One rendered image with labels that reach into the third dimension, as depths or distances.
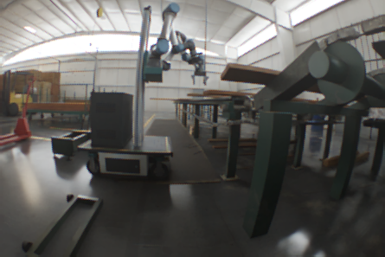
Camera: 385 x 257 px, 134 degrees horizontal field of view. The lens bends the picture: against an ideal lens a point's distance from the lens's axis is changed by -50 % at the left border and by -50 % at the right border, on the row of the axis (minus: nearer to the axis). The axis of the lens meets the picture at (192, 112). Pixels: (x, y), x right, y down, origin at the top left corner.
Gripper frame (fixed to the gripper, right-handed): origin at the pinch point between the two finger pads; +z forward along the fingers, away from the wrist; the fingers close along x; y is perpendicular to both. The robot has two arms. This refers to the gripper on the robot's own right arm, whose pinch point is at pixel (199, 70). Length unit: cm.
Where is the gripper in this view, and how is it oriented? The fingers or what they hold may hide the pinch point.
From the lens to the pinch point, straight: 161.8
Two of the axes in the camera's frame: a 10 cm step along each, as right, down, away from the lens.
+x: 2.9, 1.9, -9.4
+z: 3.1, 9.1, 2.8
